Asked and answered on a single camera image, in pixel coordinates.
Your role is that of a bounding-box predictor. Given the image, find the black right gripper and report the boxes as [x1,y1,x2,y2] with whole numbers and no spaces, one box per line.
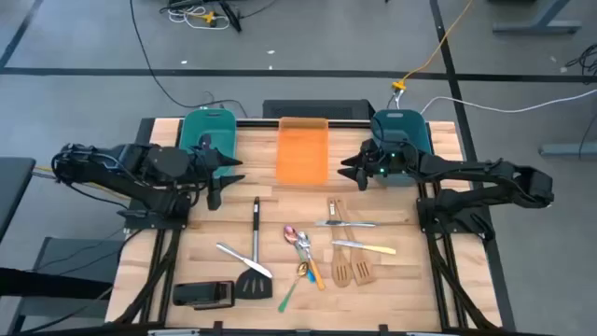
[337,139,414,192]

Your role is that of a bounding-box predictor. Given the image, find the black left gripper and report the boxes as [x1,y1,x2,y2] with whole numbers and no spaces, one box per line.
[187,144,246,212]

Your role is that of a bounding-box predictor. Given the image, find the all-steel table knife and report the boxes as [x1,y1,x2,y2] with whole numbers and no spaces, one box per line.
[215,241,274,280]
[314,219,381,230]

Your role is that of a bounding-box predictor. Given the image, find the blue-handled tool with brass tip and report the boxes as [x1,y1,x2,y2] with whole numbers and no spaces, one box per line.
[283,225,317,285]

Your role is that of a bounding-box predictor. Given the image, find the knife with yellow handle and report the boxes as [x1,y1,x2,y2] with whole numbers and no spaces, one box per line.
[330,239,397,257]

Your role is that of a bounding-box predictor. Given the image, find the gold spoon green handle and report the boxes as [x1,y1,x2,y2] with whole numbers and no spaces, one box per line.
[277,261,311,315]

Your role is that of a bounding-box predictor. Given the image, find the silver spoon orange handle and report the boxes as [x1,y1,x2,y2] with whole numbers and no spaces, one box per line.
[297,231,326,292]

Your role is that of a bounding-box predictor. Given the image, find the black slotted spatula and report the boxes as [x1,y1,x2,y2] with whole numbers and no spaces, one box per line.
[234,196,274,301]

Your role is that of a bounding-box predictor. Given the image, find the green plastic bin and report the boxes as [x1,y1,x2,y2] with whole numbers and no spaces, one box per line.
[178,107,238,179]

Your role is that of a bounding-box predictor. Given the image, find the orange plastic tray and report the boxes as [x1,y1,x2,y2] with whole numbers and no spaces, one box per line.
[275,117,330,186]

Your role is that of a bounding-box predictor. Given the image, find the blue-grey plastic bin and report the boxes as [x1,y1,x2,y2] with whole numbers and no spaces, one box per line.
[371,108,433,188]

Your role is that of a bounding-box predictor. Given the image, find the black box device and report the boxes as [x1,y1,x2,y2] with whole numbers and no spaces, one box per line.
[172,280,236,312]

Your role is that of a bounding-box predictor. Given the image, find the black floor bar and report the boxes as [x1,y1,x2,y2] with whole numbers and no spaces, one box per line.
[217,0,244,34]

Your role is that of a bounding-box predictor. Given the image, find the grey cart base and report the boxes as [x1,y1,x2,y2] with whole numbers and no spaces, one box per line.
[8,236,124,335]

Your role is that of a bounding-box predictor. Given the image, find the grey desk foot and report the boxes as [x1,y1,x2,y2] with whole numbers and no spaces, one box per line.
[537,141,597,158]
[492,0,584,35]

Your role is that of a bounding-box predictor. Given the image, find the black side table top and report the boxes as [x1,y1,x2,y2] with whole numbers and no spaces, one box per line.
[0,156,37,242]

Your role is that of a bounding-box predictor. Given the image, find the black table frame struts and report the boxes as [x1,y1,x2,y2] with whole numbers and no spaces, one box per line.
[111,228,184,326]
[422,231,503,330]

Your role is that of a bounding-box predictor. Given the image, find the black floor cable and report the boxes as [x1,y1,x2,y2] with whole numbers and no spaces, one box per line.
[128,0,249,119]

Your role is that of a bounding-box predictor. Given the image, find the yellow extension cable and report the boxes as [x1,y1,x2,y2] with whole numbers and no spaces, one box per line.
[390,0,475,91]

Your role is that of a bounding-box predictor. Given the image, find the white floor cable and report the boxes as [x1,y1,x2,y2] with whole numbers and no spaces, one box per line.
[419,88,597,116]

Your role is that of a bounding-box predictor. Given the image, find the white cable coil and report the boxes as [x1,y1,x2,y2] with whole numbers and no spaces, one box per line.
[166,5,231,32]

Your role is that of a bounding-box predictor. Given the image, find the black cable bundle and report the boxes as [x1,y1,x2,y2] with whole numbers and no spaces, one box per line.
[562,42,597,77]

